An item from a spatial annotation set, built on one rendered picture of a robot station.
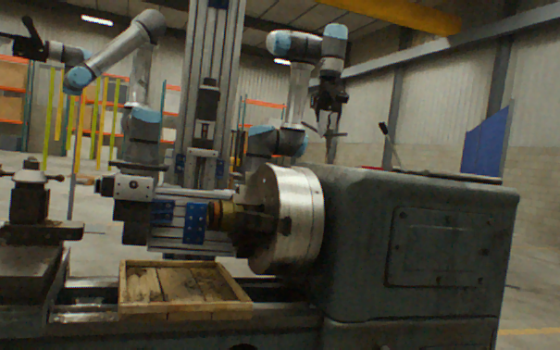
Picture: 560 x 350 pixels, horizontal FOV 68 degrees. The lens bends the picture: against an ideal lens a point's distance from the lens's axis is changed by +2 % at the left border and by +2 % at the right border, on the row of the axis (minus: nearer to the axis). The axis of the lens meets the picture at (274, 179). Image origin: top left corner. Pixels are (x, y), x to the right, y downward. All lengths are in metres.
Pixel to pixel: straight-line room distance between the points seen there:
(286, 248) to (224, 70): 1.14
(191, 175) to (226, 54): 0.59
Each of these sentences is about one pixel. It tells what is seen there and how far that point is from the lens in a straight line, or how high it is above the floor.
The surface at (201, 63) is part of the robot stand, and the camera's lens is 2.00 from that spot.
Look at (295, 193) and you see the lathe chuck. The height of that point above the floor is 1.17.
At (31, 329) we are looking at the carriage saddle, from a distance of 0.94.
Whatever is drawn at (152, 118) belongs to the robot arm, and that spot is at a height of 1.35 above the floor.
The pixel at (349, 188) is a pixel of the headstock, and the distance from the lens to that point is 1.04.
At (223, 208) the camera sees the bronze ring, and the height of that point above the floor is 1.10.
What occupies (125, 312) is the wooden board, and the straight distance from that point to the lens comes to 0.97.
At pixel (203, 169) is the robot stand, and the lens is 1.90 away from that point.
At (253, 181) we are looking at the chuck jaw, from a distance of 1.18.
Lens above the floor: 1.25
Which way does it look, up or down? 3 degrees down
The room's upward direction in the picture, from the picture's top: 7 degrees clockwise
